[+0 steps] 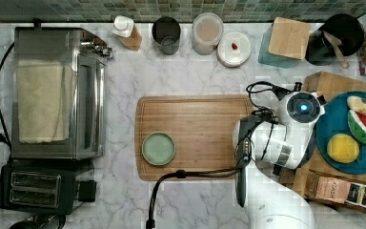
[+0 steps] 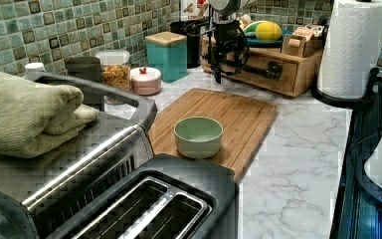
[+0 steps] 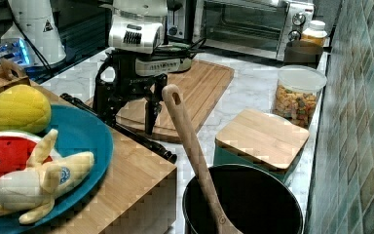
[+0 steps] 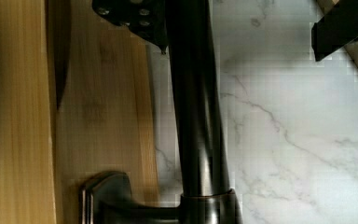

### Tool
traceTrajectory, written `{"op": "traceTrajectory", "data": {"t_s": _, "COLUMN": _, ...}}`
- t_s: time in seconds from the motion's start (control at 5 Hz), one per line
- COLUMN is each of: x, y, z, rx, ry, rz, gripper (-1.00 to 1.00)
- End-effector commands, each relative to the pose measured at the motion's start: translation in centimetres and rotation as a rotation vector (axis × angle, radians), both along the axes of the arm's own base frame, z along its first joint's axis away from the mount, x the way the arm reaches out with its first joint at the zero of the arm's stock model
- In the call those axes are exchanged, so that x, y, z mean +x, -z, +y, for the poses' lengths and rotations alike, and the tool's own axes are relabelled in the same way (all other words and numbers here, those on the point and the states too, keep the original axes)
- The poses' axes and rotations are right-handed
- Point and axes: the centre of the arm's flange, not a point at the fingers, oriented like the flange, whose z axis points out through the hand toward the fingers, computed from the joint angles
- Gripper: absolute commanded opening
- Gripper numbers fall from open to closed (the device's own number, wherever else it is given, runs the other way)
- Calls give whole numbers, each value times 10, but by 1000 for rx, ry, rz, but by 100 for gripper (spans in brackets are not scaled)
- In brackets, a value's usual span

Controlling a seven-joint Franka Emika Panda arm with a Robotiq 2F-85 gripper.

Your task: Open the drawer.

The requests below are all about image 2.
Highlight black two-slot toaster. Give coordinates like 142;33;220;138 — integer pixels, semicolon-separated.
46;154;239;239

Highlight teal plate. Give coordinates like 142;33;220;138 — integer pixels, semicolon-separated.
246;30;292;48

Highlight toy garlic bulb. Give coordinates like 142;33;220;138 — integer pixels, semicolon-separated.
240;14;252;29

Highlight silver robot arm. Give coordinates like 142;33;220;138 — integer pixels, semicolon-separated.
208;0;250;84

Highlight wooden drawer box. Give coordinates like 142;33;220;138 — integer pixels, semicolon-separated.
202;33;322;98

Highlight teal canister with wooden lid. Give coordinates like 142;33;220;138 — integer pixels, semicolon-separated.
145;31;187;83

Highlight cinnamon cereal box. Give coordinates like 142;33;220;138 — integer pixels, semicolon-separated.
179;0;206;21

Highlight small wooden packet holder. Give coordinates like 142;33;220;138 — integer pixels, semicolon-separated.
281;25;324;57

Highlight folded green towel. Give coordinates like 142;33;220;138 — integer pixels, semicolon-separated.
0;72;98;158

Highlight black drawer handle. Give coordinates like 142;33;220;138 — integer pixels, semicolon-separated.
201;53;284;81

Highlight wooden spoon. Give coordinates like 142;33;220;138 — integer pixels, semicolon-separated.
197;1;209;20

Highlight green ceramic bowl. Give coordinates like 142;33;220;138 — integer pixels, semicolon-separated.
173;117;223;159

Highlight pink lidded jar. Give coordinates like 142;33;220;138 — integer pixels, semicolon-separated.
130;67;161;96

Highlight black paper towel holder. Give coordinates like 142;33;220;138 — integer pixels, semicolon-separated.
310;68;379;110

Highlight toy corn cob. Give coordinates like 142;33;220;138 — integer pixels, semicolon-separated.
244;21;264;38

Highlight white paper towel roll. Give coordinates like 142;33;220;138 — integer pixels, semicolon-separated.
317;0;382;100

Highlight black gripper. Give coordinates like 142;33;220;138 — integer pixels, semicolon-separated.
210;20;249;84

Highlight wooden cutting board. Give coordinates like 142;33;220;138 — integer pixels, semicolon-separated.
149;88;278;182

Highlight clear pasta jar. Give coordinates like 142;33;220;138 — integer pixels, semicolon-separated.
95;50;132;92

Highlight stainless toaster oven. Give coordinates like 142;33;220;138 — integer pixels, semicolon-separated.
0;72;157;239

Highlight dark grey canister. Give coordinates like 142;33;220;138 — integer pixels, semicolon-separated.
66;56;101;83

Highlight white bottle cap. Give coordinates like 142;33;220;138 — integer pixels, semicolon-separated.
25;63;45;73

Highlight black utensil cup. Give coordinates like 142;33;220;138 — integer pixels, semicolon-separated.
170;20;201;69

